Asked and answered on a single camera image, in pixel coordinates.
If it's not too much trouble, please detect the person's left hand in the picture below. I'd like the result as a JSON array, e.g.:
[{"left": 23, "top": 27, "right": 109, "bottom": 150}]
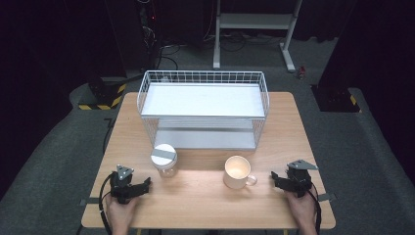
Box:
[{"left": 105, "top": 191, "right": 141, "bottom": 229}]

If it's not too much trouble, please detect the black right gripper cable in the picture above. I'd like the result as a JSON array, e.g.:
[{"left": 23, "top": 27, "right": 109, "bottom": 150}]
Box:
[{"left": 306, "top": 188, "right": 323, "bottom": 235}]

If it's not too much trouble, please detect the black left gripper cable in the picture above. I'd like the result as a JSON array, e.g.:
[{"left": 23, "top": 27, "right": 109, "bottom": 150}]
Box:
[{"left": 98, "top": 171, "right": 115, "bottom": 235}]

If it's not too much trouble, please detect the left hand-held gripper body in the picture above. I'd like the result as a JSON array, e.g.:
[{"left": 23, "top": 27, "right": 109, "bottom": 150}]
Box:
[{"left": 109, "top": 164, "right": 135, "bottom": 206}]

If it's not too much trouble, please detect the white metal stand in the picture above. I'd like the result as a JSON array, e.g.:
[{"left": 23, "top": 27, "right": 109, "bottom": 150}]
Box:
[{"left": 211, "top": 0, "right": 303, "bottom": 73}]

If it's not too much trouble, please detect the clear jar with white lid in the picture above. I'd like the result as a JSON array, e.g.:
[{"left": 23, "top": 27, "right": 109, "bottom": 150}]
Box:
[{"left": 150, "top": 143, "right": 179, "bottom": 179}]

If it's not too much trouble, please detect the black floor cable loop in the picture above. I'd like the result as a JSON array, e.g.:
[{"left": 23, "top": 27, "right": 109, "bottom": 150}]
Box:
[{"left": 156, "top": 43, "right": 181, "bottom": 71}]

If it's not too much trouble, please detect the black equipment tower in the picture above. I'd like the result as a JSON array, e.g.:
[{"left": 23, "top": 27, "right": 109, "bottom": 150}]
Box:
[{"left": 136, "top": 0, "right": 161, "bottom": 71}]

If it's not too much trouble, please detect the grey tape strip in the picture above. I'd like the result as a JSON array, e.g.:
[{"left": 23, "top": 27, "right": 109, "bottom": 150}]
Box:
[
  {"left": 79, "top": 197, "right": 101, "bottom": 207},
  {"left": 316, "top": 192, "right": 338, "bottom": 203}
]

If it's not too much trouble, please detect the black base with yellow stripes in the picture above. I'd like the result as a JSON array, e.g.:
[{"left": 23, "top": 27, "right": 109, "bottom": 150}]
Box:
[
  {"left": 77, "top": 75, "right": 128, "bottom": 112},
  {"left": 310, "top": 84, "right": 363, "bottom": 114}
]

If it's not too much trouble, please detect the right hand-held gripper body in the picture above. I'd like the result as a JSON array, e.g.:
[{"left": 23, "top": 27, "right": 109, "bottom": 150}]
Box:
[{"left": 282, "top": 159, "right": 319, "bottom": 199}]

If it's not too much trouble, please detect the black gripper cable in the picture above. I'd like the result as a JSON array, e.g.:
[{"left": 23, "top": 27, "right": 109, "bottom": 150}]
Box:
[
  {"left": 306, "top": 188, "right": 323, "bottom": 235},
  {"left": 98, "top": 171, "right": 115, "bottom": 235}
]

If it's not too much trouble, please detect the cream mug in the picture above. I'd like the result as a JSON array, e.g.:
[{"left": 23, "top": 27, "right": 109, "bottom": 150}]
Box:
[{"left": 222, "top": 155, "right": 258, "bottom": 191}]

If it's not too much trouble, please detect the white wire shelf rack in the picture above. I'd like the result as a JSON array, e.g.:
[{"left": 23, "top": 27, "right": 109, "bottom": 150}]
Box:
[{"left": 136, "top": 70, "right": 271, "bottom": 152}]

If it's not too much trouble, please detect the person's right hand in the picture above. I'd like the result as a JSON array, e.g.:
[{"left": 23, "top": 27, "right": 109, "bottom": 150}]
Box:
[{"left": 285, "top": 187, "right": 318, "bottom": 227}]

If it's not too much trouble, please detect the bundle of floor cables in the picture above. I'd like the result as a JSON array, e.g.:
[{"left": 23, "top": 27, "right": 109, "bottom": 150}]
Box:
[{"left": 203, "top": 30, "right": 286, "bottom": 53}]

